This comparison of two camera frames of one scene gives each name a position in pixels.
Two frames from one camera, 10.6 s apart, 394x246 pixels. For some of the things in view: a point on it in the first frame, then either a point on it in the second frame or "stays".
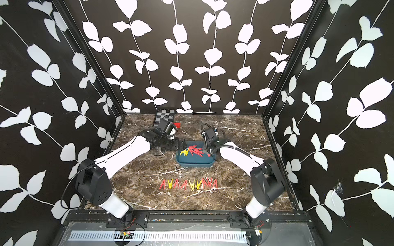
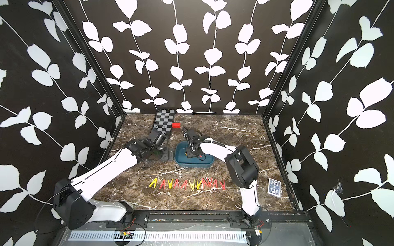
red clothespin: [215, 183] stays
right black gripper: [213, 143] to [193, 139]
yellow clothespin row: [198, 184] stays
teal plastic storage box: [195, 160] stays
